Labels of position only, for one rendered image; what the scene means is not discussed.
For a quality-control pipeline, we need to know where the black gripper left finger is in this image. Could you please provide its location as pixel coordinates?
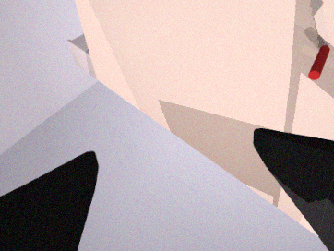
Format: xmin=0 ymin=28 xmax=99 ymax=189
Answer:
xmin=0 ymin=150 xmax=99 ymax=251

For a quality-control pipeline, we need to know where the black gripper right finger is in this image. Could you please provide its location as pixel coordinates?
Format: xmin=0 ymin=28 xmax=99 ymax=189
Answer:
xmin=254 ymin=128 xmax=334 ymax=251

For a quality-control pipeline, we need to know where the red peg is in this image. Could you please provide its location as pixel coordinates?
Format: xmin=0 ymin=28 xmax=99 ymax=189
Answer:
xmin=308 ymin=45 xmax=330 ymax=80

